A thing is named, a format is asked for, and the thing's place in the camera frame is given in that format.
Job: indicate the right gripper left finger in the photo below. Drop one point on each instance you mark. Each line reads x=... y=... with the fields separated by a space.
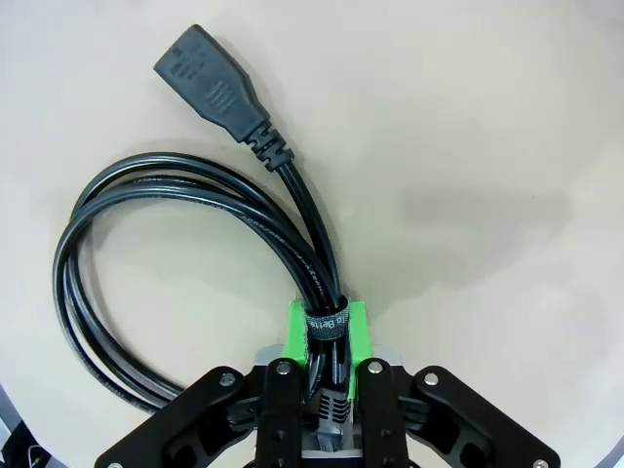
x=280 y=414

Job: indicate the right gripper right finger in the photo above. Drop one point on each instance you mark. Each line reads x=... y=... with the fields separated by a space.
x=380 y=414

